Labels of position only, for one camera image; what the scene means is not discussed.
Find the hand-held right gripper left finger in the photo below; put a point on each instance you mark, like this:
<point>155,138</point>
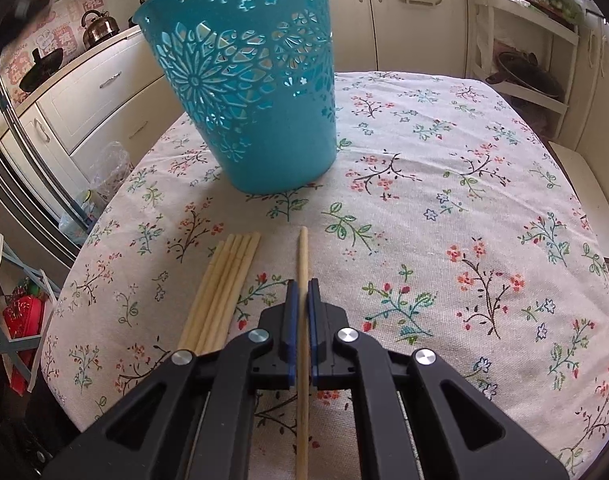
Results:
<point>292,330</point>

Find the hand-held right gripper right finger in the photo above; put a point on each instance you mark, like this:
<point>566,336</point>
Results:
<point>314,330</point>

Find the teal perforated plastic basket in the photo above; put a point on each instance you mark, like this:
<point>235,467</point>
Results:
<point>264,125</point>

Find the floral tablecloth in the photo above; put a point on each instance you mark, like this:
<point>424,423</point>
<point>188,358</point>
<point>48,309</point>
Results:
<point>434,240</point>

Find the clear plastic bag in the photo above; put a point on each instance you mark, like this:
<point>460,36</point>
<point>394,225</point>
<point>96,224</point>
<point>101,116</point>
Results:
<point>112,170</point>

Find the red box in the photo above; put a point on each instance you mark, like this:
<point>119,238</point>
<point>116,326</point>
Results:
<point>22,320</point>

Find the cream drawer cabinet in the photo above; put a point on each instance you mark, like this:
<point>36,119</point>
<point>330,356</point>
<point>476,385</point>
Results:
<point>109,110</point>

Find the white wooden stool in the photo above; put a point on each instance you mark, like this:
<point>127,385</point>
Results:
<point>584,195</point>

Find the cream cabinet doors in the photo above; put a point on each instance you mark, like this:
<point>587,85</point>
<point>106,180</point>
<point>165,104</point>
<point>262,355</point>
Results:
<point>364,25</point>

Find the stainless steel appliance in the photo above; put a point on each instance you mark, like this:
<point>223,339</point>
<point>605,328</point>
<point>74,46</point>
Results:
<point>14,160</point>

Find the dark pan with lid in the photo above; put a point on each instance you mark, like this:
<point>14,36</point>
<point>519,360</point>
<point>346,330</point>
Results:
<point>527,77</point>

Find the metal kettle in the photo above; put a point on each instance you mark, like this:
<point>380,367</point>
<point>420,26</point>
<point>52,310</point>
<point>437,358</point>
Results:
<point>99,27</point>

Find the black pan on stove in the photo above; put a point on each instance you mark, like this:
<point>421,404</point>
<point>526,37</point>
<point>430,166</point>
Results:
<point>39,67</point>

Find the cream tall cabinet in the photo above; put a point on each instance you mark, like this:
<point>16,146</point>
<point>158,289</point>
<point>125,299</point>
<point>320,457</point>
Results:
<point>597,75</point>

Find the white shelf rack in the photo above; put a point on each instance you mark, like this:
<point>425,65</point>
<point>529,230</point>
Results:
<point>559,35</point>

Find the blue frame stand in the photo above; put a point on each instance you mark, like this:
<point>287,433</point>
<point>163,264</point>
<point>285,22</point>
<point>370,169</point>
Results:
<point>14,342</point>

